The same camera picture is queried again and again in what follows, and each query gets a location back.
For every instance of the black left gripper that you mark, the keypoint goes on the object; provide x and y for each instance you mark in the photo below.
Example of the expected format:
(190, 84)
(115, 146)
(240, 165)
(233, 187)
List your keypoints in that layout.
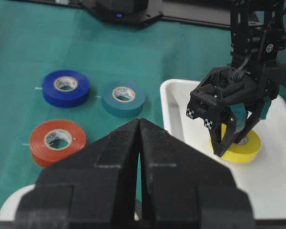
(231, 101)

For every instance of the teal tape roll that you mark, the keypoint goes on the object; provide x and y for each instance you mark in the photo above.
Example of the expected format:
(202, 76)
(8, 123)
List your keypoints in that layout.
(123, 99)

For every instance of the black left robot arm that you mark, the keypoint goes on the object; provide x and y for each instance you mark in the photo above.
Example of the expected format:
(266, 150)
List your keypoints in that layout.
(257, 35)

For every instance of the red tape roll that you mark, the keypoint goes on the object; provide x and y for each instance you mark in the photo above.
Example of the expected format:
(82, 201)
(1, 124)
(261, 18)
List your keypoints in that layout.
(55, 140)

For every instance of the white plastic tray case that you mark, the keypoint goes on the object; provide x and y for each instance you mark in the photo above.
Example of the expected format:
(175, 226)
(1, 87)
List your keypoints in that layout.
(264, 178)

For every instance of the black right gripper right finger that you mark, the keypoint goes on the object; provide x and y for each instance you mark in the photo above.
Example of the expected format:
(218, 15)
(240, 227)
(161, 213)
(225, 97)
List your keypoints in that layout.
(184, 189)

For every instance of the blue tape roll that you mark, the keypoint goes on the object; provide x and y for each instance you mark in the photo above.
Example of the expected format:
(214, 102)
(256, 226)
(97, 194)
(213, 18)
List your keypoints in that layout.
(65, 88)

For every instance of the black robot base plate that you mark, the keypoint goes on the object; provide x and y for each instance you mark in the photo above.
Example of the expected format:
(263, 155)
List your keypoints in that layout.
(210, 13)

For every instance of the green table cloth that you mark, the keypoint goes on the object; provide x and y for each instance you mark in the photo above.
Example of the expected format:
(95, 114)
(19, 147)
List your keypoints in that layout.
(37, 39)

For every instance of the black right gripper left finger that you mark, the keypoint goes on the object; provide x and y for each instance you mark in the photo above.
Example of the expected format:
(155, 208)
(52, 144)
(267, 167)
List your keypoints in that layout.
(92, 189)

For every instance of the yellow tape roll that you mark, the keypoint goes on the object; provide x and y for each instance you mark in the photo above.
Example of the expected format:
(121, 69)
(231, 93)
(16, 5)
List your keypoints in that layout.
(244, 152)

